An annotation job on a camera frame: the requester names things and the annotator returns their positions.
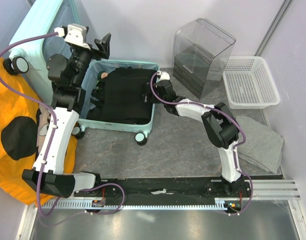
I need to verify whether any light blue hard suitcase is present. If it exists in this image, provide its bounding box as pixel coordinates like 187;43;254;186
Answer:
9;0;159;146

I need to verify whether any clear smoky plastic container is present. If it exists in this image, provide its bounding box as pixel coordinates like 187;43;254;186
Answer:
172;17;236;99

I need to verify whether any white perforated plastic basket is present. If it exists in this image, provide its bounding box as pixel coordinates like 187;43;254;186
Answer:
223;56;280;110

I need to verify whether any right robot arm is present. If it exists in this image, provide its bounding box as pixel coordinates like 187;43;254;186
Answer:
143;80;242;197

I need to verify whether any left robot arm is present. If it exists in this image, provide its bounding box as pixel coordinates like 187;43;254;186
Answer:
22;33;111;198

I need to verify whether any orange cartoon mouse bag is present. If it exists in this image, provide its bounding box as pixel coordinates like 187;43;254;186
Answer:
0;46;77;206

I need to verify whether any grey folded cloth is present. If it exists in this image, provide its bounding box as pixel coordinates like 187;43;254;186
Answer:
236;115;284;175

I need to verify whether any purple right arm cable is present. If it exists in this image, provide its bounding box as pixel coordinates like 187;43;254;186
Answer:
150;71;255;191

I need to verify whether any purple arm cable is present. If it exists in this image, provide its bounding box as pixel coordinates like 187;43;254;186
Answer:
0;31;61;217
150;71;255;191

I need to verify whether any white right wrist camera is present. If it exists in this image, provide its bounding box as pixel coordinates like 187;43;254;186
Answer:
157;70;170;81

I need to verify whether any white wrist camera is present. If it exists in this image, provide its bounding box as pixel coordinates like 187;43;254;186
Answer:
54;23;91;50
157;70;170;81

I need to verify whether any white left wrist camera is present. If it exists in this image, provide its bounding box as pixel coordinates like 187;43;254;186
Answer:
54;23;91;50

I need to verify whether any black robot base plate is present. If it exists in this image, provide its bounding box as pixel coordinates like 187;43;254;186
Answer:
74;176;251;213

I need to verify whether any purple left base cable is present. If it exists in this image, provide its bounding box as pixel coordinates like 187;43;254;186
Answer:
39;183;126;227

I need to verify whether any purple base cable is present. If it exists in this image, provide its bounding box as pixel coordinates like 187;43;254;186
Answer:
39;183;126;227
224;174;255;217

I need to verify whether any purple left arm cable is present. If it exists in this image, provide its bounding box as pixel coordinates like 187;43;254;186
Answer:
0;31;61;217

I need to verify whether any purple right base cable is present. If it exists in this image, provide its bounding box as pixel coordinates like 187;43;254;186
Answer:
224;174;255;217

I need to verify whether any aluminium frame post right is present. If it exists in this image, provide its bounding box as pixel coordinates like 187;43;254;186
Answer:
254;0;293;57

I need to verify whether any white slotted cable duct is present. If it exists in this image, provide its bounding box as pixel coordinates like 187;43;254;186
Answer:
42;198;236;211

